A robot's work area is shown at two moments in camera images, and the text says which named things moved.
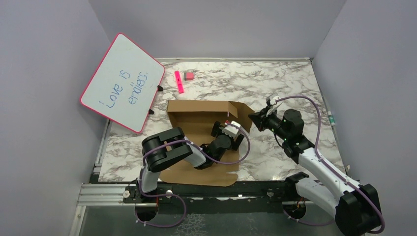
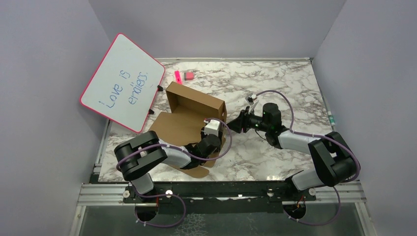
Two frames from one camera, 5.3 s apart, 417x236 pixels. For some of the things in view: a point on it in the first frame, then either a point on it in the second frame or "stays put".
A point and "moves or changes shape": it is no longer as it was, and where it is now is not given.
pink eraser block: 189,75 stays put
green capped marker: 331,119 stays put
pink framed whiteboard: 124,84 stays put
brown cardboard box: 196,118 moves or changes shape
